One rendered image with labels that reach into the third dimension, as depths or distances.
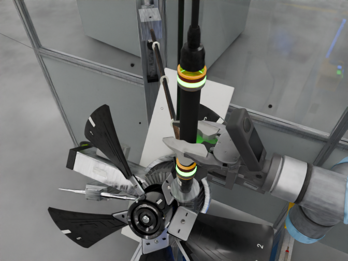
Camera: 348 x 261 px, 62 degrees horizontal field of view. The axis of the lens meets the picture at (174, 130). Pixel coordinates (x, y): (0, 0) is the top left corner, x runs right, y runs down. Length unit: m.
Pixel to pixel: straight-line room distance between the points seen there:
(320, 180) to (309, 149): 1.02
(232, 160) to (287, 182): 0.10
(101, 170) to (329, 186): 0.78
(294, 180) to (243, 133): 0.12
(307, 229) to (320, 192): 0.11
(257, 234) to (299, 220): 0.32
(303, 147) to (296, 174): 1.02
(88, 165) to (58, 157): 1.54
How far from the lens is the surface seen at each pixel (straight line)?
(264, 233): 0.93
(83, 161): 1.13
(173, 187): 0.72
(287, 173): 0.53
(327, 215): 0.57
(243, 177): 0.57
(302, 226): 0.63
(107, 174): 1.09
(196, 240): 0.89
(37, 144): 2.82
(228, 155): 0.53
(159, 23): 1.06
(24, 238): 2.39
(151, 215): 0.86
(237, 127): 0.46
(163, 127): 1.08
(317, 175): 0.54
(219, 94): 1.02
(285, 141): 1.54
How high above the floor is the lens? 2.02
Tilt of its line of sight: 50 degrees down
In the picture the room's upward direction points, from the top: straight up
